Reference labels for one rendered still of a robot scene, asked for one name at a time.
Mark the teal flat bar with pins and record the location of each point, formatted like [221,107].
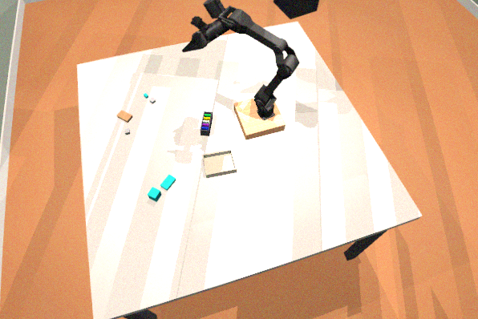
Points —
[167,183]

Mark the teal cube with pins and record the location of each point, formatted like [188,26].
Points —
[154,194]

